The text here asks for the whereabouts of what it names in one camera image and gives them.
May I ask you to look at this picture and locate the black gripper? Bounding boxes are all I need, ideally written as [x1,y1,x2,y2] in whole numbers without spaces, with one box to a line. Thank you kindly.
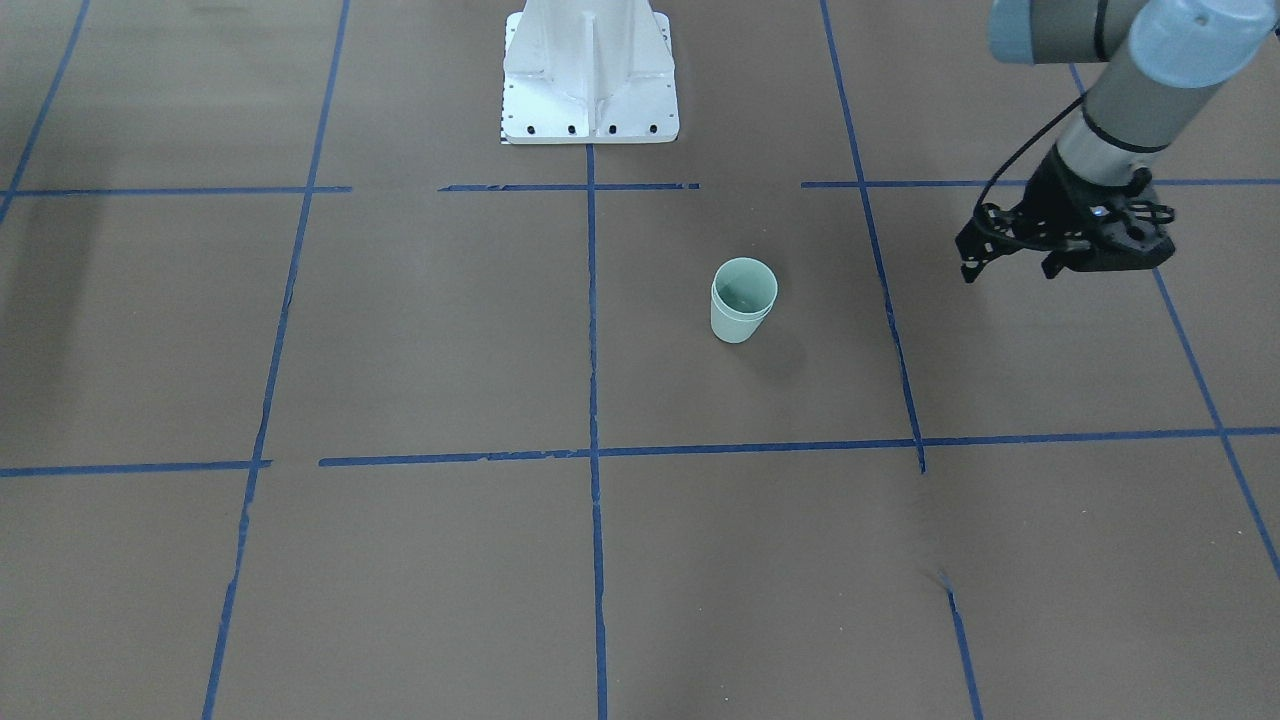
[955,150,1176,284]

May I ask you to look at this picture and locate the green cup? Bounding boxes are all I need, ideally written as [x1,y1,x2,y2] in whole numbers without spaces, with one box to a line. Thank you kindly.
[710,287,773,345]
[710,258,780,322]

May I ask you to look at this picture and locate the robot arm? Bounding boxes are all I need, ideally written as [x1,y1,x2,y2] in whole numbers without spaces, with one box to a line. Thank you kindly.
[955,1,1277,283]

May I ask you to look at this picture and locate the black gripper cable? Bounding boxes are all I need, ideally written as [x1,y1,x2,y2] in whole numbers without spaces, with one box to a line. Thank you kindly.
[972,95,1089,251]

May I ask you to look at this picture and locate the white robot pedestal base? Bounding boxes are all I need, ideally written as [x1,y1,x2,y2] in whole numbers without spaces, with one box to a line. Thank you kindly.
[500,1,681,145]

